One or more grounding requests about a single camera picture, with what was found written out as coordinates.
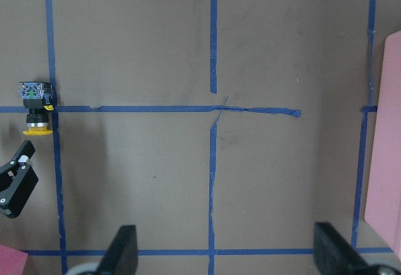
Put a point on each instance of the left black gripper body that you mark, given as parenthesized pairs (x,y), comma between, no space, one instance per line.
(17,185)

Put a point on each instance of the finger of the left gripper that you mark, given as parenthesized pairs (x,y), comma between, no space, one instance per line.
(20,158)

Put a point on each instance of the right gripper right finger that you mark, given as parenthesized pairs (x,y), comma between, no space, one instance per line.
(333,255)

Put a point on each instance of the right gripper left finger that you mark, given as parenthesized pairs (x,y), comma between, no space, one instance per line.
(122,255)

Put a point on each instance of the yellow push button switch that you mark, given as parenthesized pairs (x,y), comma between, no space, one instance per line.
(37,97)

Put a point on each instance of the pink cube centre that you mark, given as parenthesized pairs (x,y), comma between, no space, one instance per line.
(12,261)

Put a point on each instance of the pink plastic bin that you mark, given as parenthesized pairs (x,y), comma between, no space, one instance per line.
(382,211)

